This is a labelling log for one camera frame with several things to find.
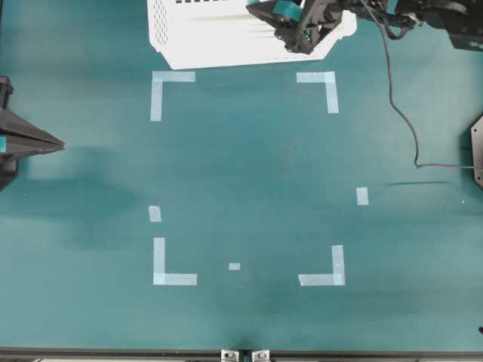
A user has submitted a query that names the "black cable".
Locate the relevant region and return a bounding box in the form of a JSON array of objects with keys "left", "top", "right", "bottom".
[{"left": 358, "top": 0, "right": 476, "bottom": 170}]

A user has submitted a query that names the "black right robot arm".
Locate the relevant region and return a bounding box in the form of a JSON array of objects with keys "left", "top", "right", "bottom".
[{"left": 246, "top": 0, "right": 482, "bottom": 54}]

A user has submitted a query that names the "right metal bracket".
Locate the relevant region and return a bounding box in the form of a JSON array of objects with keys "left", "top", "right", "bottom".
[{"left": 251, "top": 350, "right": 270, "bottom": 362}]

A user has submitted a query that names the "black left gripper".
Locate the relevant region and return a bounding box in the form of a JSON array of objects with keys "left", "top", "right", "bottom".
[{"left": 0, "top": 75, "right": 66, "bottom": 193}]

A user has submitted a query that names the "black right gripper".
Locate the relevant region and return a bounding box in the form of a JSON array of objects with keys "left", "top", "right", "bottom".
[{"left": 246, "top": 0, "right": 343, "bottom": 54}]

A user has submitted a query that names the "white plastic basket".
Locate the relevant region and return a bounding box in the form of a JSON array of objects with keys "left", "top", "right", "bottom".
[{"left": 146, "top": 1, "right": 357, "bottom": 70}]

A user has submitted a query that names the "metal bracket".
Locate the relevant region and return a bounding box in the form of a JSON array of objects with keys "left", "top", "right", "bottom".
[
  {"left": 220, "top": 349, "right": 239, "bottom": 362},
  {"left": 251, "top": 350, "right": 270, "bottom": 362}
]

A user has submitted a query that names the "bottom tiny tape strip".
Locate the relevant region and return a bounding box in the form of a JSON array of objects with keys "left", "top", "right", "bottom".
[{"left": 229, "top": 262, "right": 241, "bottom": 271}]

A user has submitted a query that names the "left metal bracket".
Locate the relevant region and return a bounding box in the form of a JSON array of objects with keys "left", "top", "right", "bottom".
[{"left": 220, "top": 349, "right": 239, "bottom": 362}]

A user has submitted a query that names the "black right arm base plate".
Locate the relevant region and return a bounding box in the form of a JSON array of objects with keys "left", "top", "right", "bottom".
[{"left": 471, "top": 116, "right": 483, "bottom": 187}]

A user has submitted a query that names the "black table edge rail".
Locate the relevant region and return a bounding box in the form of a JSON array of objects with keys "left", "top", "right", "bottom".
[{"left": 1, "top": 347, "right": 482, "bottom": 360}]

